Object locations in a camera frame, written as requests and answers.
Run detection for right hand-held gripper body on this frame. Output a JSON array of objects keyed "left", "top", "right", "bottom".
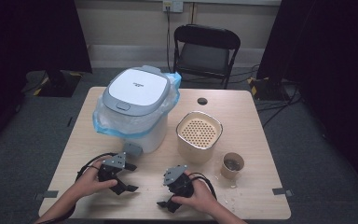
[{"left": 162, "top": 164, "right": 196, "bottom": 200}]

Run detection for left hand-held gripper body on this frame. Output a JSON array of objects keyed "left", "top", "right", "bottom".
[{"left": 97, "top": 151, "right": 129, "bottom": 188}]

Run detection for person's right hand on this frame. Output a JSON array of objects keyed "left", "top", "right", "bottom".
[{"left": 171, "top": 169, "right": 219, "bottom": 215}]

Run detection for person's left hand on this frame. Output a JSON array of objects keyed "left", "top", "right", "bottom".
[{"left": 74, "top": 157, "right": 119, "bottom": 200}]

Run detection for beige bucket with strainer insert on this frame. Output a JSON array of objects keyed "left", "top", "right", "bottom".
[{"left": 175, "top": 110, "right": 224, "bottom": 165}]

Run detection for blue white plastic bin liner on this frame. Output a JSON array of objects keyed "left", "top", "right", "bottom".
[{"left": 92, "top": 71, "right": 183, "bottom": 140}]

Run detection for brown paper cup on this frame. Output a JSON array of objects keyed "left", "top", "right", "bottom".
[{"left": 219, "top": 151, "right": 245, "bottom": 180}]

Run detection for grey tape strip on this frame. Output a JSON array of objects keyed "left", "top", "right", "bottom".
[
  {"left": 34, "top": 189, "right": 60, "bottom": 202},
  {"left": 272, "top": 188, "right": 294, "bottom": 198}
]

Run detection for black stand base striped tape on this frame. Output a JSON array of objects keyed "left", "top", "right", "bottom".
[
  {"left": 36, "top": 69, "right": 84, "bottom": 98},
  {"left": 247, "top": 76, "right": 294, "bottom": 102}
]

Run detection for black folding chair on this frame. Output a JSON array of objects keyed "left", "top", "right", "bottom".
[{"left": 172, "top": 23, "right": 241, "bottom": 91}]

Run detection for black curtain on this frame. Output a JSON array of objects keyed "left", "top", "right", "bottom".
[
  {"left": 0, "top": 0, "right": 93, "bottom": 157},
  {"left": 255, "top": 0, "right": 358, "bottom": 190}
]

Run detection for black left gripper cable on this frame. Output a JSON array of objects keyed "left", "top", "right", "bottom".
[{"left": 75, "top": 151, "right": 119, "bottom": 183}]

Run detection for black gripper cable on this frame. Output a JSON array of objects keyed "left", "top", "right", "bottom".
[
  {"left": 75, "top": 151, "right": 119, "bottom": 183},
  {"left": 187, "top": 172, "right": 218, "bottom": 200}
]

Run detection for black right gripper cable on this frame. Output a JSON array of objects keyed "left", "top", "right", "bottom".
[{"left": 187, "top": 172, "right": 218, "bottom": 200}]

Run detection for black floor cable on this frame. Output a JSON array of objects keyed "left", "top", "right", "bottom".
[{"left": 255, "top": 85, "right": 303, "bottom": 129}]

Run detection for black wall power cable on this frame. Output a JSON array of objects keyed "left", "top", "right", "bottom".
[{"left": 166, "top": 6, "right": 172, "bottom": 73}]

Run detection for white wall socket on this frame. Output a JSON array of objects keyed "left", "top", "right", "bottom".
[{"left": 162, "top": 0, "right": 185, "bottom": 13}]

